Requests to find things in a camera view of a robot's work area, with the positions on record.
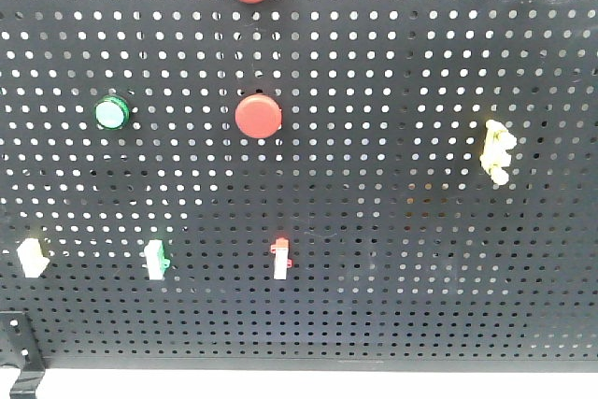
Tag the lower red mushroom button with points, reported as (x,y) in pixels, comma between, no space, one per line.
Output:
(258,116)

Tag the black perforated pegboard panel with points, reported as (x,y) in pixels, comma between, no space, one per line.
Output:
(405,255)

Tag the green round push button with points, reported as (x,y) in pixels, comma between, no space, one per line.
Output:
(112,112)

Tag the white standing desk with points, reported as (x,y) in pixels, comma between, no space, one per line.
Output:
(83,383)

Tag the left black mounting clamp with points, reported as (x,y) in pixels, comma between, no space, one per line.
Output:
(19,349)

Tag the red white rocker switch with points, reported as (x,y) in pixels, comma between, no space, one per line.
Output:
(282,262)

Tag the green white rocker switch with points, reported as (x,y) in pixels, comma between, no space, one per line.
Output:
(156,261)

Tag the yellow toggle switch block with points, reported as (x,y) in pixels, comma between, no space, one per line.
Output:
(495,159)

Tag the yellow white rocker switch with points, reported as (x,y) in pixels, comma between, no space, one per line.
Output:
(33,261)

